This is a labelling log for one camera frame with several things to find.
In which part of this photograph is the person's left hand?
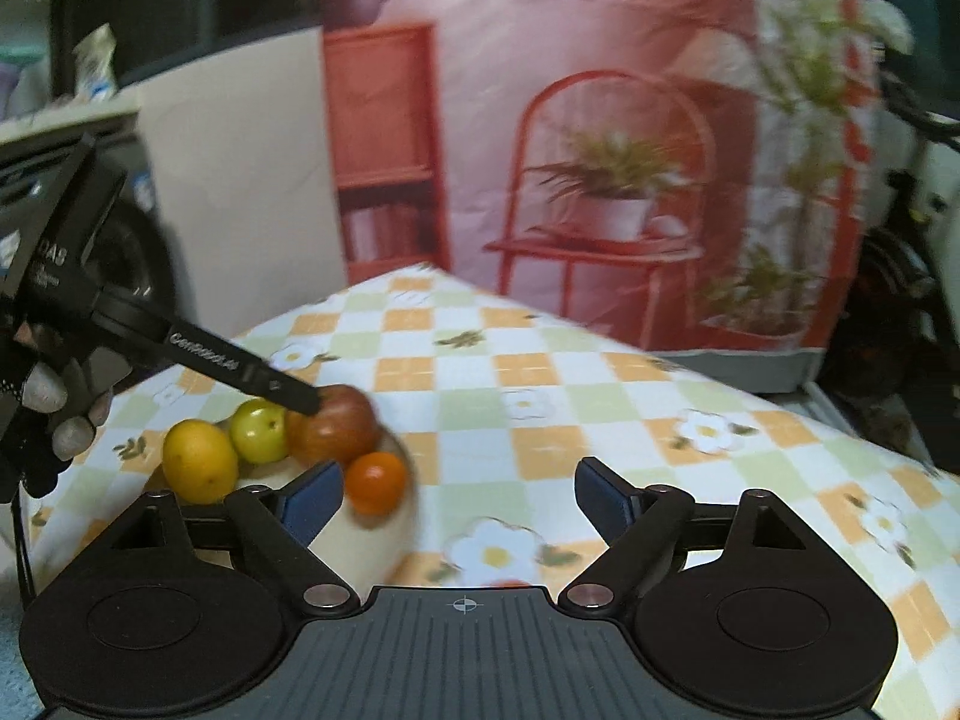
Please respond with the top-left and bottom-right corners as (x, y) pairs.
(0, 319), (113, 503)

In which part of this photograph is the yellow lemon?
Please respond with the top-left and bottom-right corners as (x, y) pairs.
(161, 420), (239, 505)

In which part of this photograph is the black exercise bike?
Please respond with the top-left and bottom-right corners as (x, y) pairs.
(825, 67), (960, 466)

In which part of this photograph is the white crumpled packet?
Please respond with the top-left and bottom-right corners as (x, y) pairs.
(73, 22), (119, 100)

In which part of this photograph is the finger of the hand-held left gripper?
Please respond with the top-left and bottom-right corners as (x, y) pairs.
(161, 322), (325, 415)

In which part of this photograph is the red apple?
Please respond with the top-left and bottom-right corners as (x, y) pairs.
(287, 385), (380, 466)

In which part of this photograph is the cream round plate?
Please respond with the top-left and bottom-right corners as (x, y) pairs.
(146, 420), (421, 597)

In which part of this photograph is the green apple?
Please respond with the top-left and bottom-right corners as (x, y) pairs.
(229, 399), (290, 464)

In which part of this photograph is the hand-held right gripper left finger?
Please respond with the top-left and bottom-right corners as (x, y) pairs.
(96, 461), (361, 616)

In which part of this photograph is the small orange mandarin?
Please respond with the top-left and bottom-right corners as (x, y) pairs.
(345, 451), (408, 515)

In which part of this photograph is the checked floral tablecloth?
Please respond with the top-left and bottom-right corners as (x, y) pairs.
(15, 262), (960, 720)

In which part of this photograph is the printed pink backdrop cloth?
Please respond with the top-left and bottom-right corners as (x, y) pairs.
(315, 0), (886, 395)

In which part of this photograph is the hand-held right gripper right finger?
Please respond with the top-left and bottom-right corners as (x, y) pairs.
(559, 456), (820, 614)

